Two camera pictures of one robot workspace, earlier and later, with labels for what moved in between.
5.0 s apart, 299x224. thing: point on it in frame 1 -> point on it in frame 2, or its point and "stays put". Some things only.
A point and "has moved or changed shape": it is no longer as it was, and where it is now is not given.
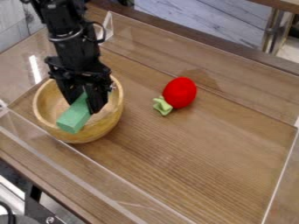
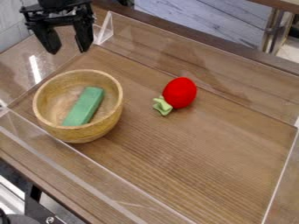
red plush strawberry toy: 178,94 stays put
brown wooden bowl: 50,104 stays put
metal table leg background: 277,24 stays put
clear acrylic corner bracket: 108,28 stays put
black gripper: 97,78 -> 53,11
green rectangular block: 77,115 has moved or changed shape
